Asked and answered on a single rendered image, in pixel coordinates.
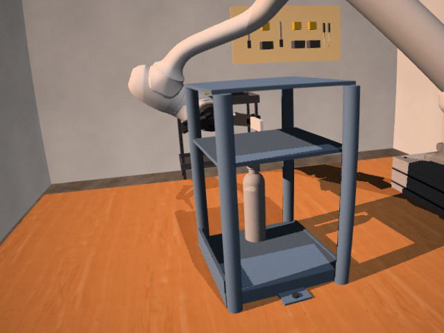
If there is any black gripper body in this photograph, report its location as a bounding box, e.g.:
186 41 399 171
200 103 215 132

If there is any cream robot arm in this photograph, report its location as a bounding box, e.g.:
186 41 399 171
128 0 444 166

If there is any white plastic bottle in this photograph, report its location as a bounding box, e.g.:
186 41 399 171
243 164 266 242

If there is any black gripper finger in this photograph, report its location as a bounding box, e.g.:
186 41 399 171
181 112 213 134
233 112 264 131

